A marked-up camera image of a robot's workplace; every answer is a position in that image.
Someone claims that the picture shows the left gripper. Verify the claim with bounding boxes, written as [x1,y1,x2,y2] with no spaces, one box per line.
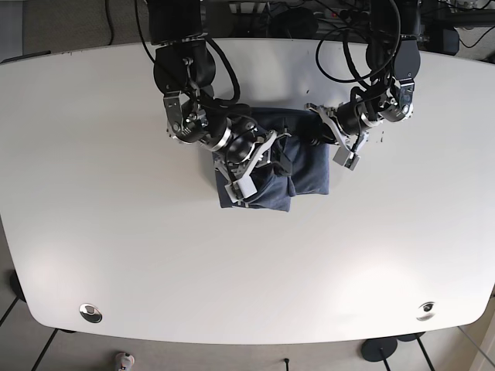
[305,103,381,153]

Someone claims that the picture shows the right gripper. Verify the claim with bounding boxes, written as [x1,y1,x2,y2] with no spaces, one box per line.
[214,129,292,186]

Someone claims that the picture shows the dark blue grey T-shirt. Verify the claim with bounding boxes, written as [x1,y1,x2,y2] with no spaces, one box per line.
[216,107,335,212]

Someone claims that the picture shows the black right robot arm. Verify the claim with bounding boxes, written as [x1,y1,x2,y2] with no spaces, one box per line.
[146,1,292,190]

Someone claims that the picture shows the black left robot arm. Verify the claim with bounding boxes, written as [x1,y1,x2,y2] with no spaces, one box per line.
[308,1,421,156]

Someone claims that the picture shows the black power adapter box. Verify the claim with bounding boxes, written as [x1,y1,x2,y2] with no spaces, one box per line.
[268,7,319,39]

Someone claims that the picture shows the right silver table grommet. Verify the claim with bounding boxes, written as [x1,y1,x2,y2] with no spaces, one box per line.
[415,301,436,322]

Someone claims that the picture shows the silver table grommet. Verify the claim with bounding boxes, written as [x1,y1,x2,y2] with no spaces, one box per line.
[79,303,103,324]
[415,301,436,322]

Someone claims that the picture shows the black round stand base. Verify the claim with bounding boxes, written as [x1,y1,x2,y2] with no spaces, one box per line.
[360,337,398,362]

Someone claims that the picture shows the left silver table grommet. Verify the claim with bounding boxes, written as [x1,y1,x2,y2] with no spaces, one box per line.
[79,303,103,324]

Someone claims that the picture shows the white orange sneaker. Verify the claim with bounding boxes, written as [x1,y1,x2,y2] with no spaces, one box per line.
[114,352,135,371]

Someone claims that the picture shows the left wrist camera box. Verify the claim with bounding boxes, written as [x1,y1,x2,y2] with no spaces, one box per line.
[333,147,360,171]

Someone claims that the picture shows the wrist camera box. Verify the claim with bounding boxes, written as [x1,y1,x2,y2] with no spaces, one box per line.
[333,147,360,171]
[224,175,258,203]

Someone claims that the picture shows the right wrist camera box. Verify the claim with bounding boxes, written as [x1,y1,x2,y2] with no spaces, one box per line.
[224,175,258,203]

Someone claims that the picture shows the tangled black cables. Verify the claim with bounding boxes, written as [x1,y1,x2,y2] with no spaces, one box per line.
[227,0,495,55]

